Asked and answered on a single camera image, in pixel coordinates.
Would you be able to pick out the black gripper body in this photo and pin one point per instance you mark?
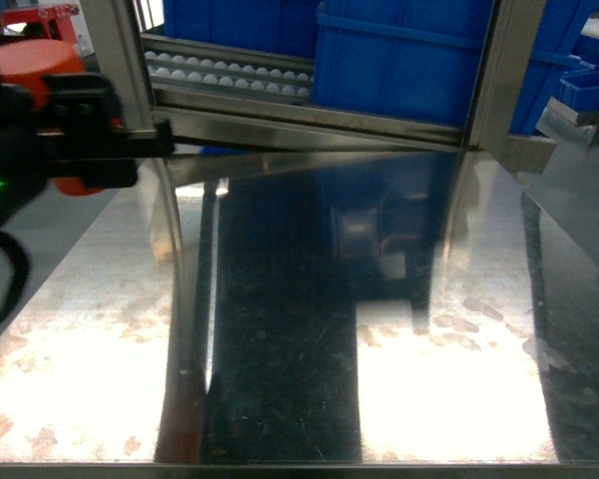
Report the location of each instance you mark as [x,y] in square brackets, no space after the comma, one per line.
[117,155]

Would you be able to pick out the orange cylindrical capacitor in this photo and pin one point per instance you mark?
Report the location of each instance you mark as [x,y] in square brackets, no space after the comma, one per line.
[52,110]

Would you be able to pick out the large blue plastic crate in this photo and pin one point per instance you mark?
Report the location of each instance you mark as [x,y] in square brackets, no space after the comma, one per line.
[414,60]

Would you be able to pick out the steel roller rack frame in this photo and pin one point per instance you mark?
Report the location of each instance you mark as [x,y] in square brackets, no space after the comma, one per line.
[257,122]

